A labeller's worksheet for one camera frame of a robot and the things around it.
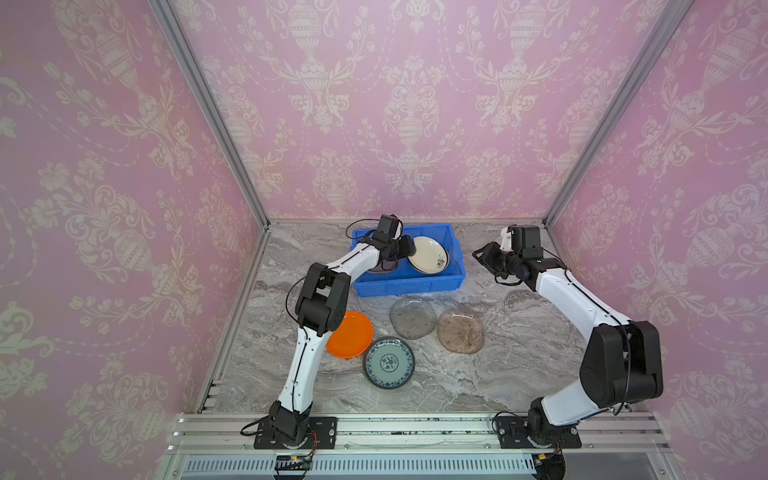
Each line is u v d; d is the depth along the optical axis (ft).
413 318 3.10
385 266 2.95
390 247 2.79
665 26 2.31
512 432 2.41
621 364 1.44
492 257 2.60
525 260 2.21
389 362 2.80
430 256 3.44
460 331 3.01
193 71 2.60
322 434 2.44
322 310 1.99
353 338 2.89
